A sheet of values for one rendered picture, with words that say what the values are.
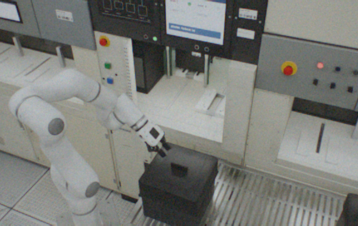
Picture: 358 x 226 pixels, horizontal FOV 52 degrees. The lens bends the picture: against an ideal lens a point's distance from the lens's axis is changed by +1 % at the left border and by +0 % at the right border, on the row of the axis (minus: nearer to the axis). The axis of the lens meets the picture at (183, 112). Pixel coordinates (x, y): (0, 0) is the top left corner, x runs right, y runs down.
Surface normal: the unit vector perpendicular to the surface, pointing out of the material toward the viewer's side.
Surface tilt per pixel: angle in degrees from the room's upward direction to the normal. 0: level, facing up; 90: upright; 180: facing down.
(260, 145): 90
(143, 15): 90
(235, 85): 90
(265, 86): 90
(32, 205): 0
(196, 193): 0
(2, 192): 0
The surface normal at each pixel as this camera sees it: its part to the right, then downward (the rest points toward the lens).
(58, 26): -0.39, 0.58
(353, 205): 0.00, -0.78
